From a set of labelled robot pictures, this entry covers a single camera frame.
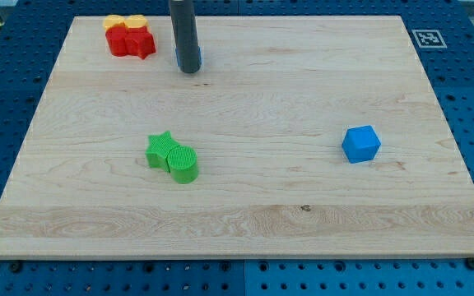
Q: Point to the blue triangle block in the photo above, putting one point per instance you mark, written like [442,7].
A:
[199,51]

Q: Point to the green star block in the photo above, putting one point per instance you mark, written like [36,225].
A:
[160,145]

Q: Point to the red star block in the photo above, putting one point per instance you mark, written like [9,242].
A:
[140,42]

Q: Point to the green cylinder block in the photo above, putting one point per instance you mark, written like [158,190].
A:
[183,164]

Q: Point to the wooden board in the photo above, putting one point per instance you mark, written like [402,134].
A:
[266,116]

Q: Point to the blue cube block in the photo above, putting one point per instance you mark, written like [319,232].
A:
[360,144]

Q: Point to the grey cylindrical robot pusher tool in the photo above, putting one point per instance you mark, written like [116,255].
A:
[185,34]

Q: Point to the yellow block right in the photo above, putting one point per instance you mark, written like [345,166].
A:
[137,23]

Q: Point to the yellow block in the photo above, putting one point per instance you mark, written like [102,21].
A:
[137,23]
[111,21]

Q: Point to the red cylinder block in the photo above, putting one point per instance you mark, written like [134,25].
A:
[116,40]

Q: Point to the yellow block left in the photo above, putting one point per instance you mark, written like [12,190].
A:
[111,21]

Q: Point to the fiducial marker tag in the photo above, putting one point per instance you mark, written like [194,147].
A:
[429,39]

